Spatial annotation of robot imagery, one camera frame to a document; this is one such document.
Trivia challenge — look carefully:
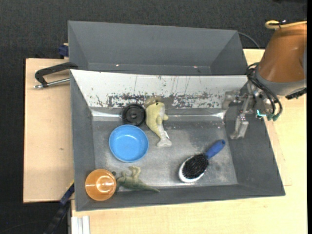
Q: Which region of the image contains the yellow-green plush fish toy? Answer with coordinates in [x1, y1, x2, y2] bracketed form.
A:
[145, 100, 173, 148]

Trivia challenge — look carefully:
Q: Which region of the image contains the pale wood flat board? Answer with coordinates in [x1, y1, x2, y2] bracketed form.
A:
[23, 57, 75, 203]

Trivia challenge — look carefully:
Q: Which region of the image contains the grey metal bin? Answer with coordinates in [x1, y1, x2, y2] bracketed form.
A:
[67, 20, 286, 212]

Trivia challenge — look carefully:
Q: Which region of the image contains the blue plastic bowl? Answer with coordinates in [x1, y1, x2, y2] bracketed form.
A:
[108, 124, 150, 163]

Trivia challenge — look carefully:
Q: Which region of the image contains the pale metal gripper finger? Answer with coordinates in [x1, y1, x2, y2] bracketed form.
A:
[230, 114, 250, 140]
[222, 90, 245, 110]

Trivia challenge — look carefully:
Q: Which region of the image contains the black round lid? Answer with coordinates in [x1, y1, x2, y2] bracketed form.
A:
[121, 103, 147, 127]

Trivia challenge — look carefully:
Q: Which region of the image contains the green toy dinosaur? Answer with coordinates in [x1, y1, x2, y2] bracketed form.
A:
[115, 165, 160, 193]

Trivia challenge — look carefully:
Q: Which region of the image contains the blue-handled black hairbrush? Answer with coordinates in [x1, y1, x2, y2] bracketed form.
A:
[178, 139, 226, 183]

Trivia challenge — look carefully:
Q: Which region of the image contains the orange plastic cup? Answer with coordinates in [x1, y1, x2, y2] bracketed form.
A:
[84, 168, 117, 202]

